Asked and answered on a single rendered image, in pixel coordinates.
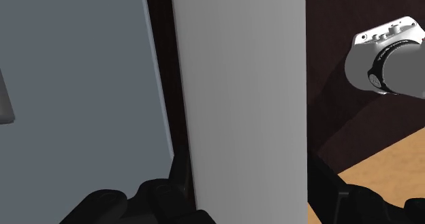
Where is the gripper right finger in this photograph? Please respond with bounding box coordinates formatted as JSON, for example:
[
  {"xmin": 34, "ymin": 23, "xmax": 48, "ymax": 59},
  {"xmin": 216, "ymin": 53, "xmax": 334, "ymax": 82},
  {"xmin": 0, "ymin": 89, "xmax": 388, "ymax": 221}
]
[{"xmin": 307, "ymin": 149, "xmax": 425, "ymax": 224}]

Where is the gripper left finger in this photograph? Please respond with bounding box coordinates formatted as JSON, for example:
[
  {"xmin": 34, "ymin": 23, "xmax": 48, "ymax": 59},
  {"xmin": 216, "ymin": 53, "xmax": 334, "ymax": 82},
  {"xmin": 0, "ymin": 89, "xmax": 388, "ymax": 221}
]
[{"xmin": 59, "ymin": 146, "xmax": 217, "ymax": 224}]

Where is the dark brown robot stand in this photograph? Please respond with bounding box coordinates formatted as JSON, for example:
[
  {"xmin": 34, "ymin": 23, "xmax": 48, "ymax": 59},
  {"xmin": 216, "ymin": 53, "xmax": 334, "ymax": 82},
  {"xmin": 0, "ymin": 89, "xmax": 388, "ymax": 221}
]
[{"xmin": 305, "ymin": 0, "xmax": 425, "ymax": 175}]

